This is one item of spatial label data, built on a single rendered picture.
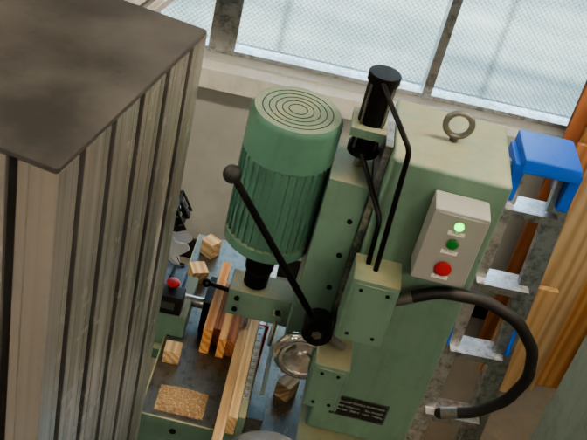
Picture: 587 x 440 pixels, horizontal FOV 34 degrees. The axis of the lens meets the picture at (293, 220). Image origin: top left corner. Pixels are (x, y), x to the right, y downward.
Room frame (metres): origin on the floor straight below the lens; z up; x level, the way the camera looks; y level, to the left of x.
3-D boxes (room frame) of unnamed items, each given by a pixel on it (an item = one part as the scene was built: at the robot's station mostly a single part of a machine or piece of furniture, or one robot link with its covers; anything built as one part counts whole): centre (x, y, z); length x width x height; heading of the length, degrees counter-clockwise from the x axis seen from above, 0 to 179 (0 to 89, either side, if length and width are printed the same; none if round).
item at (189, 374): (1.58, 0.15, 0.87); 0.61 x 0.30 x 0.06; 2
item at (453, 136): (1.56, -0.25, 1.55); 0.06 x 0.02 x 0.07; 92
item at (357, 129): (1.56, -0.10, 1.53); 0.08 x 0.08 x 0.17; 2
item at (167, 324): (1.58, 0.24, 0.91); 0.15 x 0.14 x 0.09; 2
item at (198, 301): (1.58, 0.16, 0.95); 0.09 x 0.07 x 0.09; 2
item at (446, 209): (1.42, -0.28, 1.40); 0.10 x 0.06 x 0.16; 92
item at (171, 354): (1.45, 0.18, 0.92); 0.03 x 0.03 x 0.03; 3
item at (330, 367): (1.40, -0.15, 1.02); 0.09 x 0.07 x 0.12; 2
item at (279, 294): (1.55, 0.02, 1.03); 0.14 x 0.07 x 0.09; 92
